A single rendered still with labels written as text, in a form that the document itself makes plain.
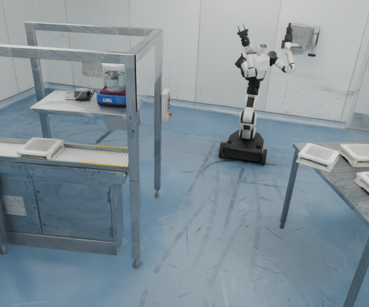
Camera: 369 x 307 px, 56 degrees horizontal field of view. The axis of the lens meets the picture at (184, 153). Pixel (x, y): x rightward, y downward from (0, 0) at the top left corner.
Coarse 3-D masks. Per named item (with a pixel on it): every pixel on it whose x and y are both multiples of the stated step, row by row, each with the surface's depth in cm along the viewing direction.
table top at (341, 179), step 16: (304, 144) 286; (320, 144) 287; (336, 144) 289; (320, 176) 248; (336, 176) 242; (352, 176) 243; (336, 192) 229; (352, 192) 225; (368, 192) 225; (352, 208) 213; (368, 208) 210; (368, 224) 199
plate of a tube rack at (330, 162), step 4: (308, 144) 270; (304, 148) 264; (308, 148) 264; (300, 152) 257; (304, 152) 257; (316, 152) 258; (336, 152) 259; (300, 156) 254; (304, 156) 253; (308, 156) 252; (312, 156) 252; (316, 156) 253; (328, 156) 253; (332, 156) 254; (336, 156) 254; (312, 160) 250; (316, 160) 249; (320, 160) 247; (324, 160) 247; (328, 160) 248; (332, 160) 248; (328, 164) 245
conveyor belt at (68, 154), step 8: (0, 144) 267; (8, 144) 268; (16, 144) 268; (0, 152) 256; (8, 152) 257; (64, 152) 260; (72, 152) 261; (80, 152) 261; (88, 152) 262; (96, 152) 262; (104, 152) 263; (112, 152) 263; (120, 152) 264; (64, 160) 250; (72, 160) 250; (80, 160) 251; (88, 160) 251; (96, 160) 252; (104, 160) 252; (112, 160) 252; (120, 160) 253; (96, 168) 243
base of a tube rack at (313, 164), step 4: (300, 160) 256; (304, 160) 256; (336, 160) 258; (304, 164) 255; (308, 164) 253; (312, 164) 251; (316, 164) 251; (320, 164) 251; (332, 164) 252; (320, 168) 249; (324, 168) 247
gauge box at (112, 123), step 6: (138, 114) 250; (108, 120) 247; (114, 120) 246; (120, 120) 246; (138, 120) 252; (108, 126) 249; (114, 126) 248; (120, 126) 248; (126, 126) 248; (138, 126) 253
